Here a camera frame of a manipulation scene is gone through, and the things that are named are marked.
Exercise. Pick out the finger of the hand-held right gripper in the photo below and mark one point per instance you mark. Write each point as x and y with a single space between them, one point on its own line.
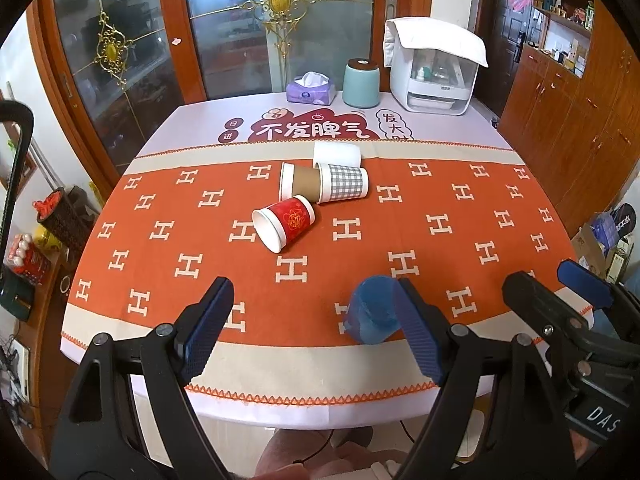
582 280
535 300

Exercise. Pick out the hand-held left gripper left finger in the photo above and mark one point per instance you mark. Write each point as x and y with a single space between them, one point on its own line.
209 332

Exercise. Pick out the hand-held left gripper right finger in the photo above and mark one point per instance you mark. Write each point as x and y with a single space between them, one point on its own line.
419 332

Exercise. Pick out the blue plastic cup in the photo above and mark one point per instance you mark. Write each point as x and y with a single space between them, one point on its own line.
372 310

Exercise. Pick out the red paper cup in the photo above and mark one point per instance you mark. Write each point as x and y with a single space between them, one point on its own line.
285 220

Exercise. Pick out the grey checked paper cup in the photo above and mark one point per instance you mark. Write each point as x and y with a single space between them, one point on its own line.
342 182

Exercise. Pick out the brown paper cup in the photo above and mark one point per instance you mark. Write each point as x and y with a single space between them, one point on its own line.
299 183

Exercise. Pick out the white paper cup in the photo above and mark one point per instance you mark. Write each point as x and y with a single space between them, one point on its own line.
337 153

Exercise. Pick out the cardboard box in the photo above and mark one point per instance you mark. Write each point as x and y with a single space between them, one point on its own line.
592 247

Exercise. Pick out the orange patterned tablecloth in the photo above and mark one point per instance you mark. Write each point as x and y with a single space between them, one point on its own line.
175 220

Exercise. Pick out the black woven basket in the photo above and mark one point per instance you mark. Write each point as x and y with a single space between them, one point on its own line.
67 220

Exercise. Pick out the red snack package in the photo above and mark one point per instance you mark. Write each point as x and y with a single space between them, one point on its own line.
30 260

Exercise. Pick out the white countertop appliance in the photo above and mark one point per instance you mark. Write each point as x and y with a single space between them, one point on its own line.
435 85

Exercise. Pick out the dark entry door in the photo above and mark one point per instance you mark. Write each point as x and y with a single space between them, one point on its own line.
505 50

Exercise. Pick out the teal canister with brown lid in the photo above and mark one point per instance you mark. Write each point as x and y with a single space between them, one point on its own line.
361 85

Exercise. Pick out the purple tissue pack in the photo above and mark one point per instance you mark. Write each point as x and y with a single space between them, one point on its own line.
310 91

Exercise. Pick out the white towel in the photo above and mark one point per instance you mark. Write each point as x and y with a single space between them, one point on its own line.
435 35

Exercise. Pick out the glass door with gold ornament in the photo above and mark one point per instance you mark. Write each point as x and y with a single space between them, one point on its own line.
115 60
280 25

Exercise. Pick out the wooden wall cabinet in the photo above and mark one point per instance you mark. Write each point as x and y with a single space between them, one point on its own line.
590 125

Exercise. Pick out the black metal frame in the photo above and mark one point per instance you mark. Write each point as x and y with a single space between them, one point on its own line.
15 170

